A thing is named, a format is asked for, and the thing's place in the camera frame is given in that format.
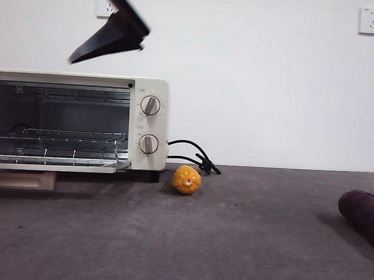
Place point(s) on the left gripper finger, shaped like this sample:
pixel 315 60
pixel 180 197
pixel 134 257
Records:
pixel 117 39

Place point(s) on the cream toaster oven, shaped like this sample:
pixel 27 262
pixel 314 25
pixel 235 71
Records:
pixel 153 125

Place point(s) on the beige oven knob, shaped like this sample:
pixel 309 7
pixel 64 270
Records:
pixel 150 105
pixel 148 144

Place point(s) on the yellow corn cob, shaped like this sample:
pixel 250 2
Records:
pixel 186 180

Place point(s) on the purple sweet potato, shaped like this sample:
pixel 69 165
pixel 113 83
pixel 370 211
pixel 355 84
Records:
pixel 363 215

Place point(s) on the white wall socket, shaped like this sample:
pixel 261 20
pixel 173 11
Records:
pixel 102 11
pixel 371 21

